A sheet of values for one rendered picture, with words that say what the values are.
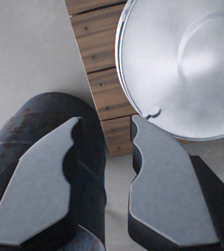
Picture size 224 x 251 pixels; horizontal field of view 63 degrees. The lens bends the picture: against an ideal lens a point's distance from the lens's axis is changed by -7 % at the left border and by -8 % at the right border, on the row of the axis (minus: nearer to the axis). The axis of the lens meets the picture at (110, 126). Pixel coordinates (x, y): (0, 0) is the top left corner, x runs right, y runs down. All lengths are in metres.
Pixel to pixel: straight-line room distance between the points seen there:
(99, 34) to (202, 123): 0.22
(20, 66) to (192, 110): 0.61
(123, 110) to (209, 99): 0.15
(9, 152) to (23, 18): 0.45
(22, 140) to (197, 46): 0.40
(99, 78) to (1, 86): 0.55
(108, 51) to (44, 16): 0.41
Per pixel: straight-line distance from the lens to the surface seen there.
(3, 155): 0.46
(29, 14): 0.72
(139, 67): 0.29
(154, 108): 0.32
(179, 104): 0.32
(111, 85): 0.34
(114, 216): 1.28
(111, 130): 0.38
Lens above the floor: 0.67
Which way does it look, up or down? 57 degrees down
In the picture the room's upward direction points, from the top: 179 degrees counter-clockwise
